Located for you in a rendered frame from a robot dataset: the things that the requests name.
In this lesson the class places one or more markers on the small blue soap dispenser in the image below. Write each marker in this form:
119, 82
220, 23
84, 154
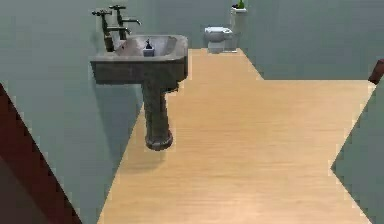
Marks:
148, 50

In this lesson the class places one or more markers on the white toilet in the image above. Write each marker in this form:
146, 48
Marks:
218, 35

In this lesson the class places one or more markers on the dark metal tap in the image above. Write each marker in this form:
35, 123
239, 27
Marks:
106, 31
122, 21

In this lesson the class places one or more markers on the green bottle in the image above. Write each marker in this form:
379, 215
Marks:
240, 4

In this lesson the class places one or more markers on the grey stone pedestal sink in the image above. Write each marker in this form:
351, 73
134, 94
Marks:
140, 68

